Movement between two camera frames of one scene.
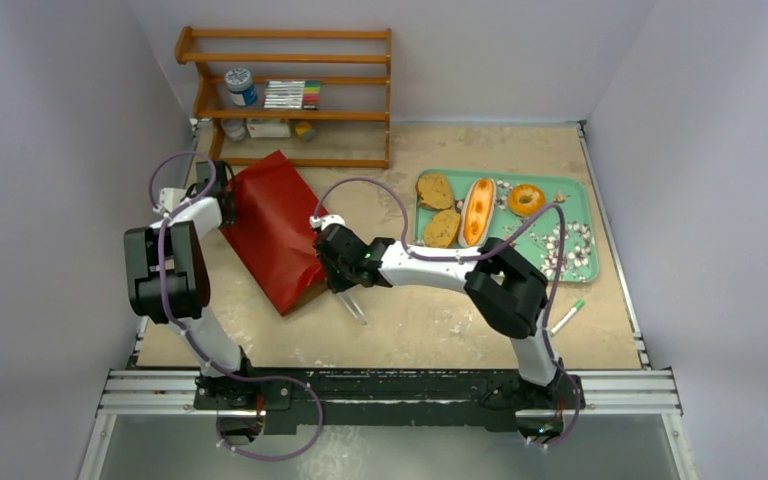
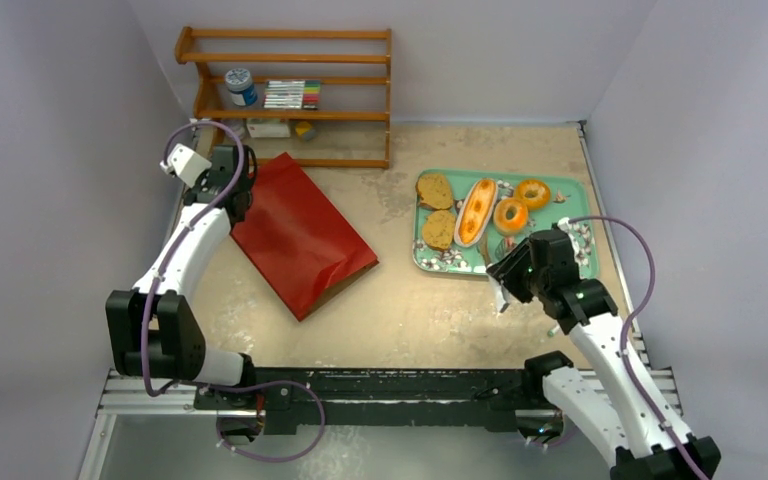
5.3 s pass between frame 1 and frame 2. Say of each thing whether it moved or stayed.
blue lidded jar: stayed
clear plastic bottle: stayed
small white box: stayed
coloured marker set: stayed
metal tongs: moved
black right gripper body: moved
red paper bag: moved
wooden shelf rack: stayed
